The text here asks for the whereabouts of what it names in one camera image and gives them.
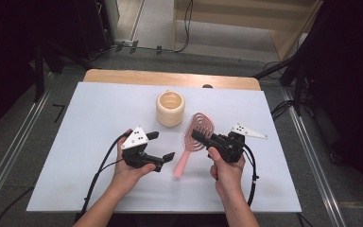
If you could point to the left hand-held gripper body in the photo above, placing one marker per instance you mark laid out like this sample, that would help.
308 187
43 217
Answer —
135 138

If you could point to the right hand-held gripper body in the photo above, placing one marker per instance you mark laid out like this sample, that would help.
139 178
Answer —
230 148

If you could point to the pink hairbrush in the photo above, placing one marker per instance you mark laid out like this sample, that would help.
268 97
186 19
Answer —
184 160

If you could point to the person's right hand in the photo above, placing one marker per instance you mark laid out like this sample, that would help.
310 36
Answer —
228 176

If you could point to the person's left hand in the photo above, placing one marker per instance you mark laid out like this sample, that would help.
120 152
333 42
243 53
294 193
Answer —
124 176

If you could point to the cream ribbed cup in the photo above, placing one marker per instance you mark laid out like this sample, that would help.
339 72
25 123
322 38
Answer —
170 118

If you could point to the white board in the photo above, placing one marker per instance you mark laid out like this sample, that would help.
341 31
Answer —
75 142

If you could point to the wooden table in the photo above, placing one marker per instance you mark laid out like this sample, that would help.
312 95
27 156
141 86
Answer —
138 77

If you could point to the black metal stand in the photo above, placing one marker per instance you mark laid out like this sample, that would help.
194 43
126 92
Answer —
38 72
299 91

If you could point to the white power strip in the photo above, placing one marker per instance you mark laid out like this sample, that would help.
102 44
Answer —
123 42

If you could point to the black cabinet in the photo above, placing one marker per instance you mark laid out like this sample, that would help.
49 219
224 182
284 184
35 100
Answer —
91 25

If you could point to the dark curtain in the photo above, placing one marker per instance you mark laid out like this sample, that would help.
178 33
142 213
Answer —
353 78
6 47

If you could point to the aluminium floor rail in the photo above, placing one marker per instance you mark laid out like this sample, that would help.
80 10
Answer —
305 138
28 126

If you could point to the light wooden frame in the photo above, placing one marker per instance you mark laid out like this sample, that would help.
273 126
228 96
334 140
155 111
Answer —
233 14

